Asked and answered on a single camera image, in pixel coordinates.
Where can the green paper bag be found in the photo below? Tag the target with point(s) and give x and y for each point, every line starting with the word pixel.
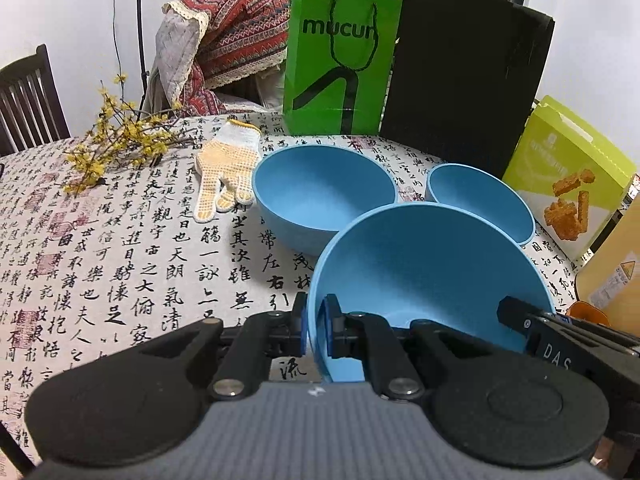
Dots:
pixel 320 60

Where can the red patterned quilted blanket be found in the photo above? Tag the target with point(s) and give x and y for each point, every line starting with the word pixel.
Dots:
pixel 240 45

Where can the blue bowl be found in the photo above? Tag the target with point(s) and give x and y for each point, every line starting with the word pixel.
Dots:
pixel 475 185
pixel 425 270
pixel 320 195

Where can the yellow thermos jug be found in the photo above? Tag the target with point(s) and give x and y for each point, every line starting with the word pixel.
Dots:
pixel 615 280

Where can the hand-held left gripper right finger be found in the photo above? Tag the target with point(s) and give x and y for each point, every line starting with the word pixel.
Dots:
pixel 330 325

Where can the black paper bag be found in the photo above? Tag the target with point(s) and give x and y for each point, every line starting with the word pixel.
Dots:
pixel 460 75

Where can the dark wooden chair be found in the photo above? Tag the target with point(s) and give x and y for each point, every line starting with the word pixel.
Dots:
pixel 30 105

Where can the orange silicone piece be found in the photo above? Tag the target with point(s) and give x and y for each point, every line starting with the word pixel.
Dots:
pixel 587 310

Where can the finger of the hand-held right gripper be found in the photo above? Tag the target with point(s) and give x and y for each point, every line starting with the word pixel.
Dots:
pixel 515 320

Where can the white yellow dotted work glove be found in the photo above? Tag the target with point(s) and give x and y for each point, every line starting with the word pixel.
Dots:
pixel 225 165

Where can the beige cloth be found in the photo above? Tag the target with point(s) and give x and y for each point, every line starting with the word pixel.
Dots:
pixel 151 92

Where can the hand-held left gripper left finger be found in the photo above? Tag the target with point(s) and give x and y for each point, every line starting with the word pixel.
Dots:
pixel 301 325

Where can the green snack box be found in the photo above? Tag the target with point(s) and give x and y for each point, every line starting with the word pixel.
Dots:
pixel 540 170

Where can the yellow flower branch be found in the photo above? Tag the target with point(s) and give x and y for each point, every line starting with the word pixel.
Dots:
pixel 125 137

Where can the studio light on stand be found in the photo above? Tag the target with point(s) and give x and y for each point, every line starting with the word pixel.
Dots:
pixel 143 10

